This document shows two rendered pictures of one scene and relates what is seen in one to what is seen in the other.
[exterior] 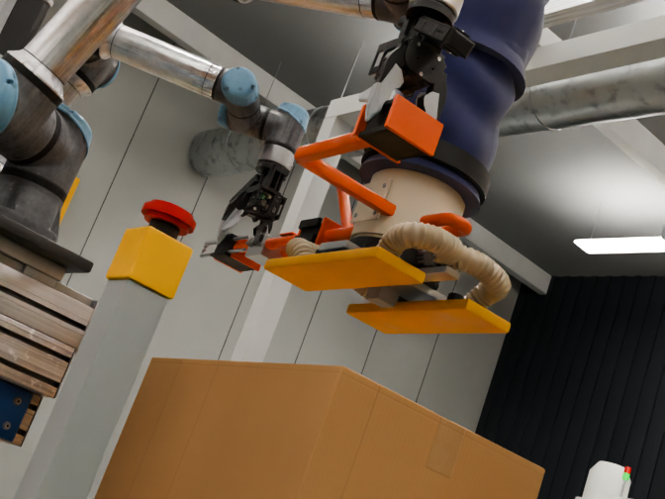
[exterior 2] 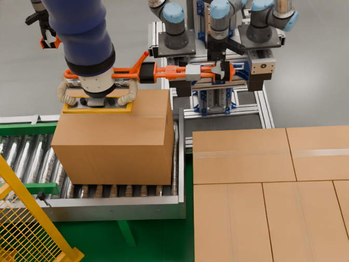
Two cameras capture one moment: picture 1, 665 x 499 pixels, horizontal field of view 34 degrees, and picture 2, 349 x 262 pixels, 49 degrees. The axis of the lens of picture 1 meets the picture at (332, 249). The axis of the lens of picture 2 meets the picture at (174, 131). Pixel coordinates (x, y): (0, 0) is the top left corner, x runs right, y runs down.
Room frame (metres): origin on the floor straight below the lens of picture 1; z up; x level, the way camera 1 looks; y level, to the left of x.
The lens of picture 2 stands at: (2.94, -0.98, 2.51)
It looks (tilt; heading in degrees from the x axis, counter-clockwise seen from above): 51 degrees down; 129
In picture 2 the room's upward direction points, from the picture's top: 8 degrees counter-clockwise
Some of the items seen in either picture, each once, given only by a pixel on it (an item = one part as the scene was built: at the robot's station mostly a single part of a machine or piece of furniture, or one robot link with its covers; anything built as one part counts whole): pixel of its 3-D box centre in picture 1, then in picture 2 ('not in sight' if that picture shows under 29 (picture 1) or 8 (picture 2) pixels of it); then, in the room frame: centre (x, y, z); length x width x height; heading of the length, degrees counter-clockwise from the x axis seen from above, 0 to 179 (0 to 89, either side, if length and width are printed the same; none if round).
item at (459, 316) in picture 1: (426, 309); (97, 102); (1.83, -0.19, 1.17); 0.34 x 0.10 x 0.05; 29
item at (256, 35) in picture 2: not in sight; (259, 27); (2.22, 0.80, 1.09); 0.15 x 0.15 x 0.10
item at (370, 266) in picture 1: (342, 262); not in sight; (1.74, -0.02, 1.17); 0.34 x 0.10 x 0.05; 29
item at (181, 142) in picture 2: not in sight; (181, 153); (2.09, 0.09, 0.58); 0.70 x 0.03 x 0.06; 123
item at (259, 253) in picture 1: (267, 251); (193, 73); (2.19, 0.12, 1.27); 0.07 x 0.07 x 0.04; 29
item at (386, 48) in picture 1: (415, 49); (47, 17); (1.42, -0.01, 1.42); 0.09 x 0.08 x 0.12; 30
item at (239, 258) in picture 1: (239, 254); (222, 72); (2.31, 0.18, 1.28); 0.08 x 0.07 x 0.05; 29
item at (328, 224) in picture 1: (326, 242); (147, 72); (2.00, 0.02, 1.28); 0.10 x 0.08 x 0.06; 119
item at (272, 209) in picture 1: (264, 192); (217, 46); (2.29, 0.18, 1.42); 0.09 x 0.08 x 0.12; 28
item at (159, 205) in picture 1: (165, 224); not in sight; (1.33, 0.21, 1.02); 0.07 x 0.07 x 0.04
